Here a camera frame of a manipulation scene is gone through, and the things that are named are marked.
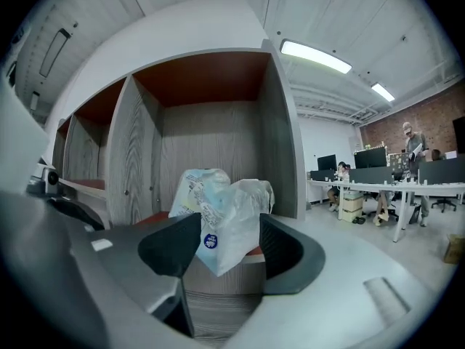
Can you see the white long office table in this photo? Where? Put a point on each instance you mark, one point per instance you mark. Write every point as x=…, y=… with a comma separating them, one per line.
x=370, y=187

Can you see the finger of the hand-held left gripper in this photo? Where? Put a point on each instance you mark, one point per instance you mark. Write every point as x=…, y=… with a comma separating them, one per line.
x=78, y=213

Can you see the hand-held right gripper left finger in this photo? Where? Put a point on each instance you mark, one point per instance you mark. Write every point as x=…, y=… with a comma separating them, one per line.
x=167, y=245

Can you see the beige storage crate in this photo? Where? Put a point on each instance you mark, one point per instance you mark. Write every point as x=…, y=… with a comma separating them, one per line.
x=353, y=205

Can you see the black computer monitor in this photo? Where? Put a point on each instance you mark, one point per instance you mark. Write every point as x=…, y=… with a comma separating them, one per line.
x=326, y=162
x=370, y=157

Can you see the black office chair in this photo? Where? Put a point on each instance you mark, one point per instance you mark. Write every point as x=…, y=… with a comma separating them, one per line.
x=443, y=205

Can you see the white plastic wipes packet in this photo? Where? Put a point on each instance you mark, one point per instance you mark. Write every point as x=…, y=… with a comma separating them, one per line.
x=221, y=209

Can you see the unlit ceiling light fixture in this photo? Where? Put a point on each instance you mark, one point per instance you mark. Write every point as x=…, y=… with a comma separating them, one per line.
x=54, y=51

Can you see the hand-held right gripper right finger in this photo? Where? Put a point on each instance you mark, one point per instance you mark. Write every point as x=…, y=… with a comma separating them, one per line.
x=287, y=260

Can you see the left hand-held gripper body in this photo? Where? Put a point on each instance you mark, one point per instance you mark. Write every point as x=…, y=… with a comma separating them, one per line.
x=49, y=180

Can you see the sticker covered laptop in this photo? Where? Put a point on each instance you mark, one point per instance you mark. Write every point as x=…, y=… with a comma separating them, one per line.
x=398, y=161

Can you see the long ceiling light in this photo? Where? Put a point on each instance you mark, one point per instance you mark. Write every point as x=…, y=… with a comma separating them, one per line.
x=382, y=91
x=316, y=56

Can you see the cardboard box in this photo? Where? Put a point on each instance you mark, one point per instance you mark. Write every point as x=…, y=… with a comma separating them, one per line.
x=455, y=249

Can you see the dark table partition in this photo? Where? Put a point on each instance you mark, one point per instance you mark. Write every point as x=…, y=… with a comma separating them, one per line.
x=370, y=176
x=324, y=175
x=441, y=172

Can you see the black wall television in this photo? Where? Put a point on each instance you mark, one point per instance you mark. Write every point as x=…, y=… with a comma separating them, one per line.
x=459, y=135

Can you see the wooden cubby shelf unit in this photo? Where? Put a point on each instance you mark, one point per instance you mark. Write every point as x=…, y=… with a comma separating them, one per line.
x=218, y=136

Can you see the grey wood-grain board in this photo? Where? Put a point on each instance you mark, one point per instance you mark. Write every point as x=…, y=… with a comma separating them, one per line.
x=218, y=315

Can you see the pair of black slippers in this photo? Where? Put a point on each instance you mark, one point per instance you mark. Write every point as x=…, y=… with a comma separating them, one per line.
x=359, y=221

